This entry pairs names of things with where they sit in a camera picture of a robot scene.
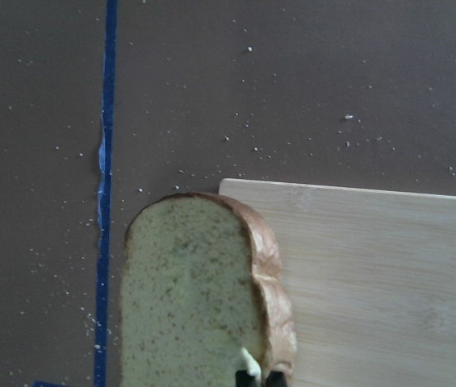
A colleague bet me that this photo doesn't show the bread slice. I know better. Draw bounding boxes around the bread slice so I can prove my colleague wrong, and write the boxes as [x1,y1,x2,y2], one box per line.
[119,193,297,386]

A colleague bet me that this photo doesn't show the wooden cutting board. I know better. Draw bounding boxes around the wooden cutting board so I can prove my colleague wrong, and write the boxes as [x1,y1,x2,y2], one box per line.
[220,179,456,386]

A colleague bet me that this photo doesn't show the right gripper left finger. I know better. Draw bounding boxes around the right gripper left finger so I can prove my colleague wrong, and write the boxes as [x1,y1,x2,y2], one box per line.
[235,370,257,387]

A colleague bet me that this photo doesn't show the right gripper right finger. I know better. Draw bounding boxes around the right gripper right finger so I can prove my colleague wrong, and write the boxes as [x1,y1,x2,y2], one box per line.
[266,371,285,387]

